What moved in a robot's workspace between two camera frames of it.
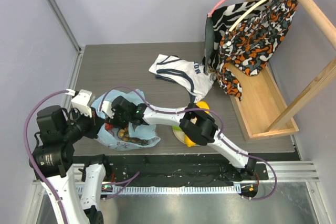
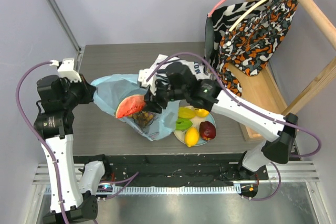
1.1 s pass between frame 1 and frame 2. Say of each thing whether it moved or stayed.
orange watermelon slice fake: moved
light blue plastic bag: moved
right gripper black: moved
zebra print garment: stayed
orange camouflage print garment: stayed
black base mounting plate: stayed
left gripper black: moved
